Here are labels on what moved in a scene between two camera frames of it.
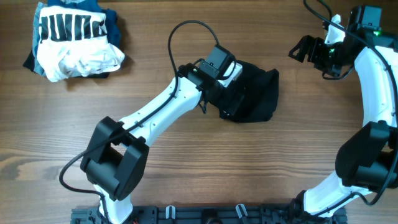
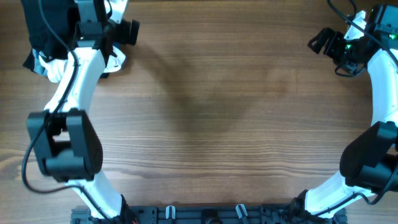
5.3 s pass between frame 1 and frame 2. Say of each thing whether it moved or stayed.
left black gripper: moved
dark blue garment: stayed
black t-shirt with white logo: moved
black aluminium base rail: stayed
